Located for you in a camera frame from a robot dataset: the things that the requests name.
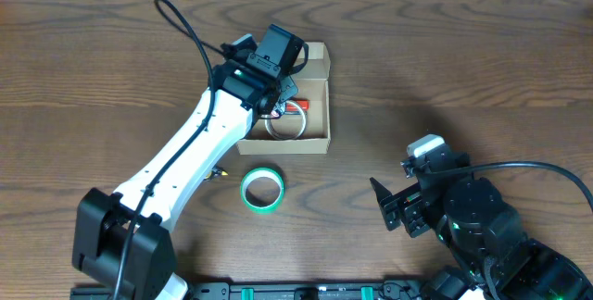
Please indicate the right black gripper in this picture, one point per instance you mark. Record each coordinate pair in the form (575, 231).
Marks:
(404, 208)

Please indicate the open cardboard box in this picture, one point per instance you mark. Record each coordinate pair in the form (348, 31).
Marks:
(313, 85)

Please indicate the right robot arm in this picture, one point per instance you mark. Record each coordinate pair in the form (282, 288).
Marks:
(484, 234)

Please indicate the white tape roll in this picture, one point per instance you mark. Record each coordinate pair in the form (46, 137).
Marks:
(287, 127)

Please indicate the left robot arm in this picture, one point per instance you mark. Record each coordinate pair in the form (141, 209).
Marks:
(123, 239)

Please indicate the green tape roll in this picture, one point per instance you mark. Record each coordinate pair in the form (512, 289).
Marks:
(262, 190)

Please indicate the correction tape dispenser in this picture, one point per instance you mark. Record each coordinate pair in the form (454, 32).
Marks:
(215, 172)

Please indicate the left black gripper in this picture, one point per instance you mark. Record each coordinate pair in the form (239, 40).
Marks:
(283, 94)

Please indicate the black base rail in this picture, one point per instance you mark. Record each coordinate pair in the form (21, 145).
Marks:
(382, 290)

